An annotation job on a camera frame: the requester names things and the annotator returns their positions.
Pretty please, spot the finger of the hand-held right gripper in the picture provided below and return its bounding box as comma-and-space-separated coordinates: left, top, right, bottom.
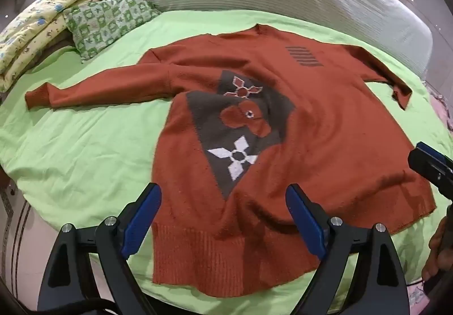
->
407, 141, 453, 200

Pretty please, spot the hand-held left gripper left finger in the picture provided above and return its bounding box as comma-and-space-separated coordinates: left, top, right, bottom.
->
37, 182, 163, 315

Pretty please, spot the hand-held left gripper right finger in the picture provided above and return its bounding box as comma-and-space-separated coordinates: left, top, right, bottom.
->
285, 183, 411, 315

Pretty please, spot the rust orange knit sweater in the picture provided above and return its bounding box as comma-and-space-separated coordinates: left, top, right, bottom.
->
25, 23, 436, 298

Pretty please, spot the person's right hand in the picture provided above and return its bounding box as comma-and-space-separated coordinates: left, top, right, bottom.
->
421, 207, 448, 282

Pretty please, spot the light green bed sheet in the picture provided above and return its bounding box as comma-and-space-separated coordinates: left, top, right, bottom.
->
0, 8, 453, 305

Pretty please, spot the white bed base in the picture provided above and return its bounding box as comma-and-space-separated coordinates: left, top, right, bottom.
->
0, 166, 46, 301

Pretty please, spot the green patterned pillow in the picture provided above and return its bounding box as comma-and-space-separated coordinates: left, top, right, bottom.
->
63, 0, 161, 63

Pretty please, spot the yellow printed quilt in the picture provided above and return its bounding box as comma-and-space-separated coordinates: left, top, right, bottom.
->
0, 0, 128, 92

